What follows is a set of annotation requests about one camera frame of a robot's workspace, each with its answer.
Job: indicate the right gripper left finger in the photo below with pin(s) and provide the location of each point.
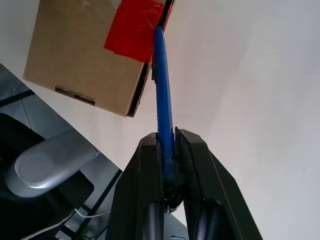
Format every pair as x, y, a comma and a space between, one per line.
140, 187

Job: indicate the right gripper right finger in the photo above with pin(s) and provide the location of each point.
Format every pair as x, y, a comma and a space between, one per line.
212, 195

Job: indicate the brown cardboard box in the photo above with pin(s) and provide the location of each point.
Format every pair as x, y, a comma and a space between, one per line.
75, 62

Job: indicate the red tape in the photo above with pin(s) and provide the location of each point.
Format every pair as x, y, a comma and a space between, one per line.
135, 30

